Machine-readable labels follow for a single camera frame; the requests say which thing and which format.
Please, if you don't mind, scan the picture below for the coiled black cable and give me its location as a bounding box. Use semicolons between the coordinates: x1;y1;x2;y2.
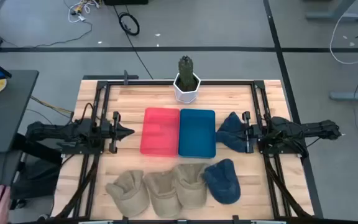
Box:
118;11;141;37

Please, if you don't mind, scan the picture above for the black bag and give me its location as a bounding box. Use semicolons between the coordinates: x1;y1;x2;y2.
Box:
9;155;62;200

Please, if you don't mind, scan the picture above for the beige cap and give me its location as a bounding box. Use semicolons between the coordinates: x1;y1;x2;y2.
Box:
104;169;151;218
142;170;183;218
172;162;209;210

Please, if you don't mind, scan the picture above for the white cable bundle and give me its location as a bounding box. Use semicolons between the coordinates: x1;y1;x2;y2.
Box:
63;0;101;23

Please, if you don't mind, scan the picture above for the black box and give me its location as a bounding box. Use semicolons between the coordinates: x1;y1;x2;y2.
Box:
103;0;149;6

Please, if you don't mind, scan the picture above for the yellow cable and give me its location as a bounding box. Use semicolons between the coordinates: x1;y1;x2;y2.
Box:
29;95;74;115

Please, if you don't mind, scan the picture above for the thin black floor cable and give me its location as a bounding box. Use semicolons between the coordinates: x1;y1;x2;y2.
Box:
0;14;93;50

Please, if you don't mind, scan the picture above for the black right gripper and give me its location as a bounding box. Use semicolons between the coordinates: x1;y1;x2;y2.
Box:
230;111;260;154

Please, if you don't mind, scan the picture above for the black metal table frame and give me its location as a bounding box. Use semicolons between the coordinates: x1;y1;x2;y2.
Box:
50;79;315;224

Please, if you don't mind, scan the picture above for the red plastic bin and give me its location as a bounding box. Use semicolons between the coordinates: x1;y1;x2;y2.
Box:
139;107;181;157

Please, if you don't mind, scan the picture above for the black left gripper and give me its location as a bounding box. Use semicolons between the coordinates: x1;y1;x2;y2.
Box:
100;111;135;154

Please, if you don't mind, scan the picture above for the dark blue cap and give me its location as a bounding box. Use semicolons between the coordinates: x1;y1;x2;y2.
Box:
215;111;259;154
203;158;242;205

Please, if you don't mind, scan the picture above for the white hexagonal plant pot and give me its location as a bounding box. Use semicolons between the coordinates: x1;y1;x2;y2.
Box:
173;72;202;105

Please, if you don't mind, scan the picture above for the black desk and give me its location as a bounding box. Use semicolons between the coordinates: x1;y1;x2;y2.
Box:
0;69;40;187

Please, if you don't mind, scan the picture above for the blue plastic bin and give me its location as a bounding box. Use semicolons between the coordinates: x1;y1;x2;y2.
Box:
178;108;217;159

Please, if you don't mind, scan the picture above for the grey table foot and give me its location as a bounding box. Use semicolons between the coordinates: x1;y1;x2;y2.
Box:
328;83;358;102
305;0;358;22

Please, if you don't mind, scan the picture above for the long white cable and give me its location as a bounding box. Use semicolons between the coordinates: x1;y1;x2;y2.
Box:
329;12;358;65

